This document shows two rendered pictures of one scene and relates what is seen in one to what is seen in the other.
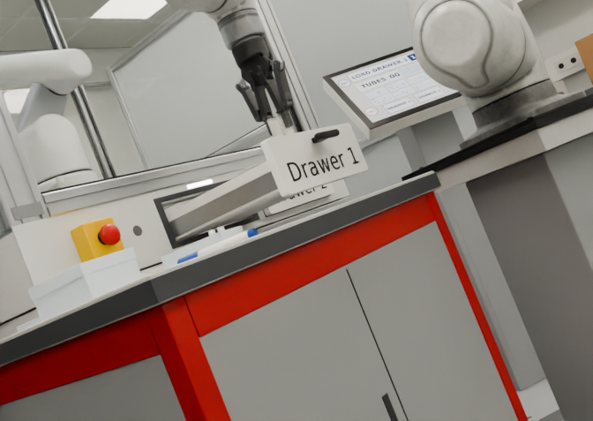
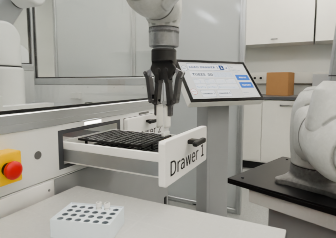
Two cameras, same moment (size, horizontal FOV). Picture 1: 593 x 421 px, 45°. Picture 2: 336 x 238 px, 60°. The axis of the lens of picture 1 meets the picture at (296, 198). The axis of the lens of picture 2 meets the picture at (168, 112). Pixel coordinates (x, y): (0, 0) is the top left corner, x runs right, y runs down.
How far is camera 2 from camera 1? 72 cm
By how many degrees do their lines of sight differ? 14
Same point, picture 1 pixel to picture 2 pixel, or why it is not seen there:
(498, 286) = (215, 196)
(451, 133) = (224, 115)
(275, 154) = (166, 154)
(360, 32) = (190, 34)
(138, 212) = (43, 140)
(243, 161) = (123, 108)
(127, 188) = (41, 120)
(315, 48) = not seen: hidden behind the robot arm
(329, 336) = not seen: outside the picture
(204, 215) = (91, 160)
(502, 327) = not seen: hidden behind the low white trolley
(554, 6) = (262, 52)
